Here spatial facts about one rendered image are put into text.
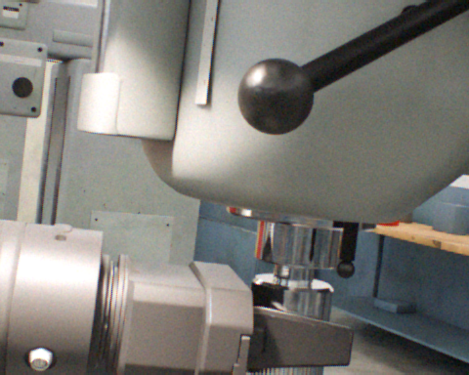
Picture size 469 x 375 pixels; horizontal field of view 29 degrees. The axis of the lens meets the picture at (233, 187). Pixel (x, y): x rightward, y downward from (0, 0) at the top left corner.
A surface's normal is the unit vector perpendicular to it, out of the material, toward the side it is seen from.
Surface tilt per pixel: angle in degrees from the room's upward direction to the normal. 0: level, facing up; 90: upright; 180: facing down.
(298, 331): 90
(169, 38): 90
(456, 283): 90
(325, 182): 127
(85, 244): 27
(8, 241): 35
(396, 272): 90
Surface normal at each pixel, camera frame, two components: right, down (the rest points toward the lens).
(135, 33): 0.45, 0.10
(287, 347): 0.15, 0.07
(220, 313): 0.20, -0.65
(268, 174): -0.09, 0.67
